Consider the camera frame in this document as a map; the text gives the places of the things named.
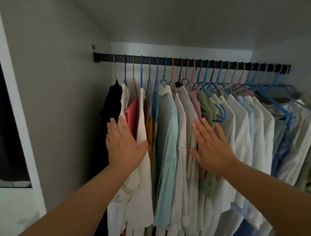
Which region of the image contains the person's left hand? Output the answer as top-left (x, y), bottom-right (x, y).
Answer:
top-left (106, 116), bottom-right (149, 171)

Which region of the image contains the person's right hand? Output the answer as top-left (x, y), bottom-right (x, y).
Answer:
top-left (189, 118), bottom-right (240, 177)

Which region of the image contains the person's right forearm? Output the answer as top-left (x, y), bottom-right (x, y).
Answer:
top-left (223, 159), bottom-right (311, 236)

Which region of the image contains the row of coloured plastic hangers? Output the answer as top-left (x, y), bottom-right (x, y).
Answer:
top-left (113, 54), bottom-right (311, 127)

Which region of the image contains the white wardrobe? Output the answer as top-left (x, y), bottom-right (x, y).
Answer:
top-left (0, 0), bottom-right (311, 236)

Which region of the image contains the black closet rod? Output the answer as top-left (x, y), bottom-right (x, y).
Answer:
top-left (93, 52), bottom-right (292, 75)

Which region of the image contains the dark grey hanging garment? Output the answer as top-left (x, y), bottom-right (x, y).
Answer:
top-left (0, 63), bottom-right (32, 183)

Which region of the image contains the person's left forearm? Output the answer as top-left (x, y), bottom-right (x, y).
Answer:
top-left (19, 164), bottom-right (138, 236)

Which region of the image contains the row of clothes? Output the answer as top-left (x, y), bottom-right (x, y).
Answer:
top-left (93, 80), bottom-right (311, 236)

